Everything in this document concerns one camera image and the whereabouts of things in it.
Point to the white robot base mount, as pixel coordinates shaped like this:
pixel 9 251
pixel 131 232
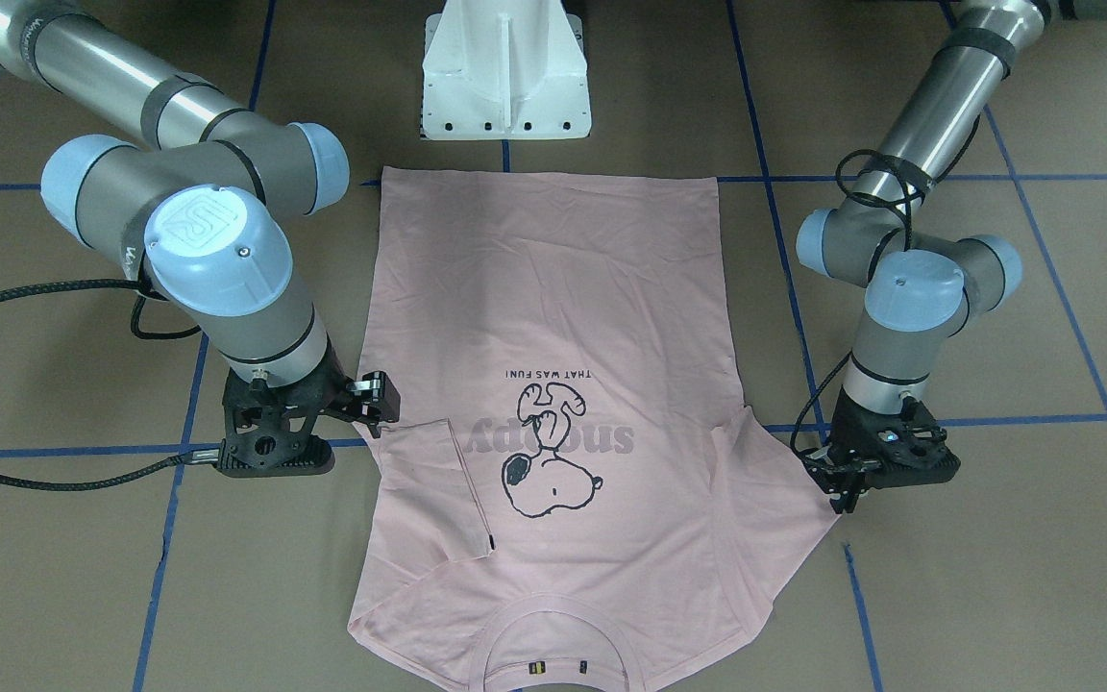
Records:
pixel 495 70

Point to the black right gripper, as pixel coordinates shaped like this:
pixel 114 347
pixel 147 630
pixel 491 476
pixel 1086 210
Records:
pixel 321 391

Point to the pink Snoopy t-shirt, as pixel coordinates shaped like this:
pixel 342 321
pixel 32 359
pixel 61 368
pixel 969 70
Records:
pixel 575 491

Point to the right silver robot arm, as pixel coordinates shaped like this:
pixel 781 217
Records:
pixel 189 206

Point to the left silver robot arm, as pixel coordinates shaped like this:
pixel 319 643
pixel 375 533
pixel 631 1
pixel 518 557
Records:
pixel 920 290

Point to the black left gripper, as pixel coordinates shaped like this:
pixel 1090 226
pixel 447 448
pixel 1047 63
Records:
pixel 846 429

